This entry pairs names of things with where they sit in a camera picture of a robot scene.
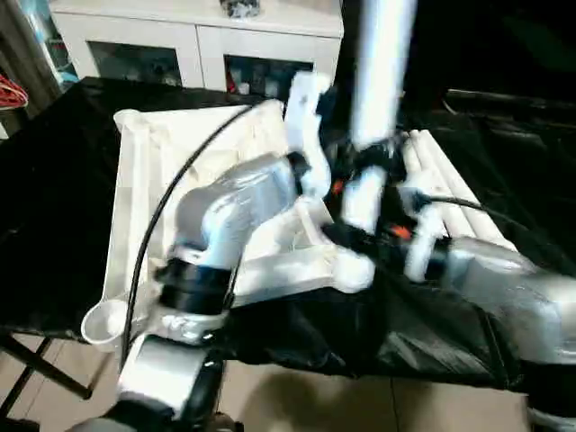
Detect white plastic table leg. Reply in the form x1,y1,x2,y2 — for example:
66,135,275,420
341,0,418,230
401,130,451,226
420,128,518,247
411,129,485,238

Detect white plastic table top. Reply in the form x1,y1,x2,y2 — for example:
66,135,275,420
80,101,374,352

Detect black horizontal bar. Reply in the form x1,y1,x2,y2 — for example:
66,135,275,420
443,87,576,118

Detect dark furniture with brass label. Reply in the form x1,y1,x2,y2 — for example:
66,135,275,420
337,0,576,95

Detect white glass-door cabinet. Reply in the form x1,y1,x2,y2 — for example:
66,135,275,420
49,0,343,104

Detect dark patterned bundle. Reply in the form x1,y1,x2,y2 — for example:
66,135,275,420
219,0,262,19

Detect black plastic mat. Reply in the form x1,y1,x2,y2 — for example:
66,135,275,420
0,76,576,388

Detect red orange clothes hangers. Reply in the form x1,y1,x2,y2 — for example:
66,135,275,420
0,74,29,112

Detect grey curtain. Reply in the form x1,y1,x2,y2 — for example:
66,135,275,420
0,0,59,136

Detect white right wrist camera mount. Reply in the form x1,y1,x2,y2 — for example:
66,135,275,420
402,188,445,280

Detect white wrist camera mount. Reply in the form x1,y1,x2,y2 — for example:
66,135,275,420
402,188,445,280
283,71,337,203

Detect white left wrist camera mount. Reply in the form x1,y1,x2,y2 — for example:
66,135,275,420
283,71,337,203

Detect black folding table frame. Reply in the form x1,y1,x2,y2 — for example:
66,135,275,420
0,330,94,401

